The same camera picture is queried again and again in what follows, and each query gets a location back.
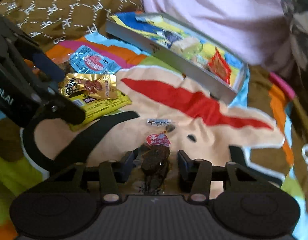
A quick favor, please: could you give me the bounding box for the red dark jerky snack packet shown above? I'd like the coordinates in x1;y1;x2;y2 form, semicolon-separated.
139;131;171;195

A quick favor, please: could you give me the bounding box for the gold foil snack packet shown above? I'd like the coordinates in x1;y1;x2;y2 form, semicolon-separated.
58;73;118;100

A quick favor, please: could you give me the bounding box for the blue shrimp snack packet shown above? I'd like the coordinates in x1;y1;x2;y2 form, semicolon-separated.
69;46;121;74

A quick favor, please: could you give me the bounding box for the small white candy wrapper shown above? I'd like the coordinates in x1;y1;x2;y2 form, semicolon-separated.
146;119;172;127

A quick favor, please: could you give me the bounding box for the yellow snack packet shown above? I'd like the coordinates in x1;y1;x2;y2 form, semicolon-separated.
68;91;132;132

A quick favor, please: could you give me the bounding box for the colourful cartoon bed blanket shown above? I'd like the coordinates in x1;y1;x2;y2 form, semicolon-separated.
0;11;308;240

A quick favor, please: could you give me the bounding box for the brown patterned pillow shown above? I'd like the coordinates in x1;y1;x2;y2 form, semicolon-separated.
0;0;142;51

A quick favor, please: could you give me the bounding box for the red tofu snack packet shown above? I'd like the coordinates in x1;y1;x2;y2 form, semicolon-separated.
208;48;232;85

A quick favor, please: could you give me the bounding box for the beige rice cracker bar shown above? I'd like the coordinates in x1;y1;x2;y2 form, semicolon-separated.
170;37;202;55

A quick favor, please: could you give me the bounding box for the grey tray with cartoon lining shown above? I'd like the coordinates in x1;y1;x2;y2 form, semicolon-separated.
106;12;248;104

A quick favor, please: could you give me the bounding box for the pink hanging curtain cloth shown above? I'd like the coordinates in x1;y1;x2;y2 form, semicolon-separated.
141;0;294;76

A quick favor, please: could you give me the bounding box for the clear bag of clothes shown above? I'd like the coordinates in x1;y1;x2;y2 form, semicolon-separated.
281;0;308;75

